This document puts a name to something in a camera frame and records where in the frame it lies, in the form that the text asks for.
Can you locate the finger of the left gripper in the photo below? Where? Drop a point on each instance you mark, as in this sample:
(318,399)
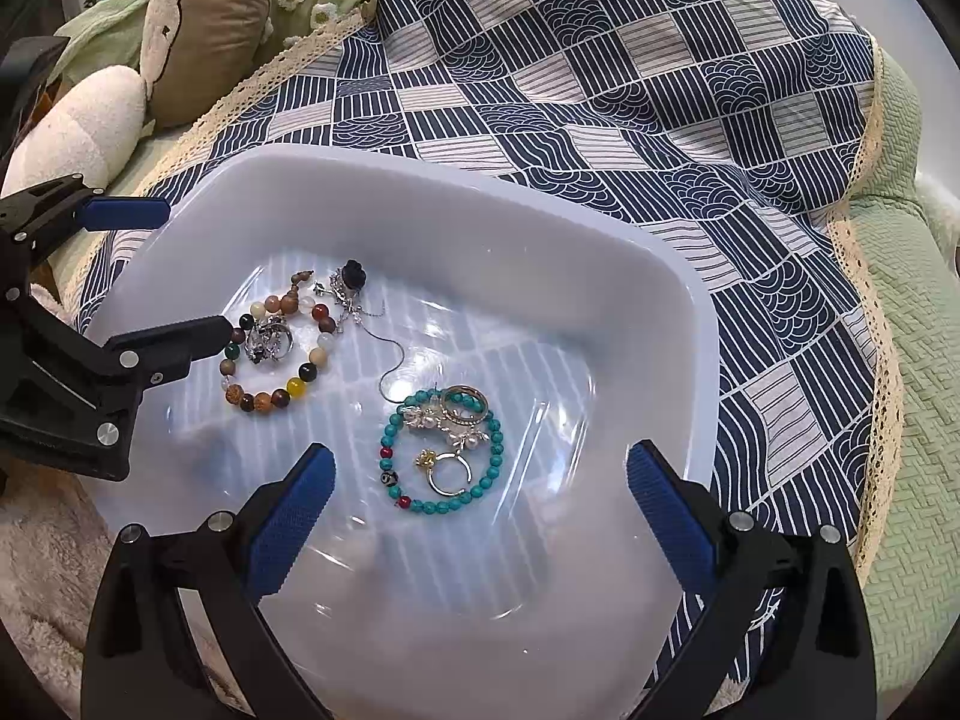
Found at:
(38,219)
(71,404)

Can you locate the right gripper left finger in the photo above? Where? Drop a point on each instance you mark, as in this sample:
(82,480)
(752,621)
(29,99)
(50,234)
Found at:
(141,660)

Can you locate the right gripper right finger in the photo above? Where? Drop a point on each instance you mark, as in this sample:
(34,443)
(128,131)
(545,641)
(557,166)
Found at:
(818,662)

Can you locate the silver flower brooch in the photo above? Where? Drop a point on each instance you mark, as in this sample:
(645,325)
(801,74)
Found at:
(432,416)

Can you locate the white plush toy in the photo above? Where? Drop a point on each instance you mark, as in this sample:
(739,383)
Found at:
(114,56)

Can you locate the light green bedspread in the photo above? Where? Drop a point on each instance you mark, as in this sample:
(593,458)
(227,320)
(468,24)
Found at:
(912,589)

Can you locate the beige fluffy blanket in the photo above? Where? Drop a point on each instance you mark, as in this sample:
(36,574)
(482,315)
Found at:
(54,550)

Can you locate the brown cushion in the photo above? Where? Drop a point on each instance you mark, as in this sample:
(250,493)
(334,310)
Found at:
(194,52)

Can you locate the white plastic tray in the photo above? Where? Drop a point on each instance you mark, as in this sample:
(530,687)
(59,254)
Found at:
(549,598)

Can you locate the navy white patterned cloth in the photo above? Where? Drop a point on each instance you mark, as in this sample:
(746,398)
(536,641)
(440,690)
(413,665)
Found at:
(732,130)

